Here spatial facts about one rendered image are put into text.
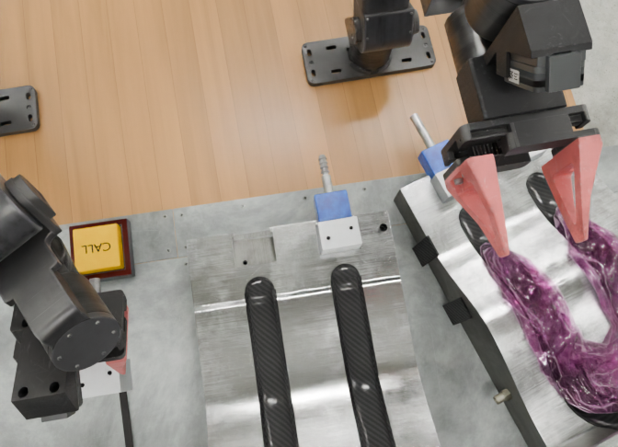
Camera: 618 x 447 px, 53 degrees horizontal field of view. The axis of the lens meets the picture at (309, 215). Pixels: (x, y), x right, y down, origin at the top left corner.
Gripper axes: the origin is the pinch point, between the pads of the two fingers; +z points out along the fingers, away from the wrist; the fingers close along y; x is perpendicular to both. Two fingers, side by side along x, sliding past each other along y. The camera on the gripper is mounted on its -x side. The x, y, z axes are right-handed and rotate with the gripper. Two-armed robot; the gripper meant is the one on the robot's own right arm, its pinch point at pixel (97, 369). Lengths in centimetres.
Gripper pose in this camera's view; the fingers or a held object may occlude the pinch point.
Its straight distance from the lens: 73.3
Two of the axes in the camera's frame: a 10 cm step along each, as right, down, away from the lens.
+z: 0.5, 6.8, 7.3
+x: -1.7, -7.2, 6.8
